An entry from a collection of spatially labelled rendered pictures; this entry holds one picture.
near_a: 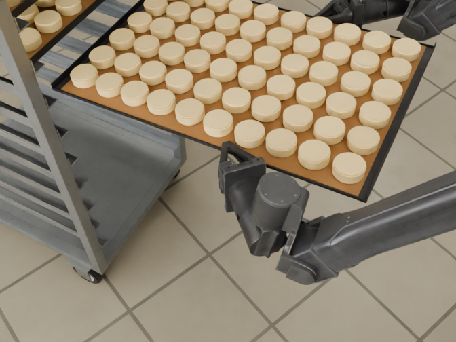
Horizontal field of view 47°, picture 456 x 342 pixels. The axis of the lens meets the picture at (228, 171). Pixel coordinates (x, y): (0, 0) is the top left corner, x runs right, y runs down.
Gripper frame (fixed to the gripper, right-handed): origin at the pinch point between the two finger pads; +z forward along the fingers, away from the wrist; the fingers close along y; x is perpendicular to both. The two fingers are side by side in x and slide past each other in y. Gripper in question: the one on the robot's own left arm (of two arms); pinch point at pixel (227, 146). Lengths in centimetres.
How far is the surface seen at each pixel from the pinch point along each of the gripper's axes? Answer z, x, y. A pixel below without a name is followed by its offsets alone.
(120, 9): 65, -9, 13
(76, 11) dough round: 39.8, -18.7, -4.4
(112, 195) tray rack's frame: 50, -24, 67
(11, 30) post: 23.9, -29.0, -13.5
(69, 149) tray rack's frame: 73, -35, 66
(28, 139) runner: 37, -37, 23
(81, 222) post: 25, -31, 43
